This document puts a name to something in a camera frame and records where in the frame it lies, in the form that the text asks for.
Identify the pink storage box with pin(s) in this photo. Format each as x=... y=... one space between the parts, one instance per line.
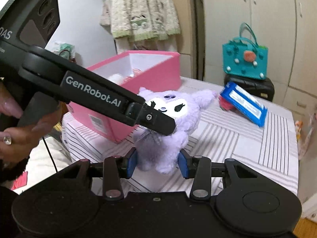
x=154 y=70

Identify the black suitcase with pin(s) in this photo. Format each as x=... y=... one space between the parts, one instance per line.
x=259 y=88

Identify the teal felt handbag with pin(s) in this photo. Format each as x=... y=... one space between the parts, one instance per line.
x=244 y=57

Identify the person's left hand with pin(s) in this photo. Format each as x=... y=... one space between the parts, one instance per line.
x=17 y=142

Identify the blue wet wipes pack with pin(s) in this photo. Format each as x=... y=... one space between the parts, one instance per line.
x=248 y=105

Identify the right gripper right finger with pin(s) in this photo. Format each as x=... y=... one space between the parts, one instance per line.
x=185 y=164

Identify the red fluffy plush ball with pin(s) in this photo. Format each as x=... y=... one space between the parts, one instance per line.
x=225 y=105

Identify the striped white tablecloth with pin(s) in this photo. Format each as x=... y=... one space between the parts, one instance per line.
x=270 y=150

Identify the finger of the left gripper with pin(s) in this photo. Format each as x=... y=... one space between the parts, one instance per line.
x=153 y=119

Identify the cream knitted cardigan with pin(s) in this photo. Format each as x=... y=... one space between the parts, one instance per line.
x=141 y=24

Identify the beige wardrobe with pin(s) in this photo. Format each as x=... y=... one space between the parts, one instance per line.
x=286 y=27

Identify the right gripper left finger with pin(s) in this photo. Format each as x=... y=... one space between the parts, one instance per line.
x=130 y=163

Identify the purple plush cat toy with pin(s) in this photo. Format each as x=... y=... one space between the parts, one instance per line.
x=179 y=116

